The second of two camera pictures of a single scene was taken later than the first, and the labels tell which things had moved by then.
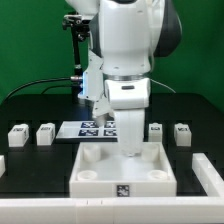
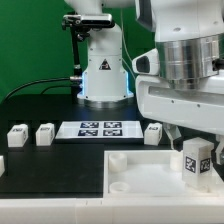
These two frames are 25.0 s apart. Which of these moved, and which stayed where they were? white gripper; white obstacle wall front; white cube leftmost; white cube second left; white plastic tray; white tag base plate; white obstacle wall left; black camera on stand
Moved: white gripper; white plastic tray
Stayed: black camera on stand; white cube second left; white tag base plate; white obstacle wall left; white obstacle wall front; white cube leftmost
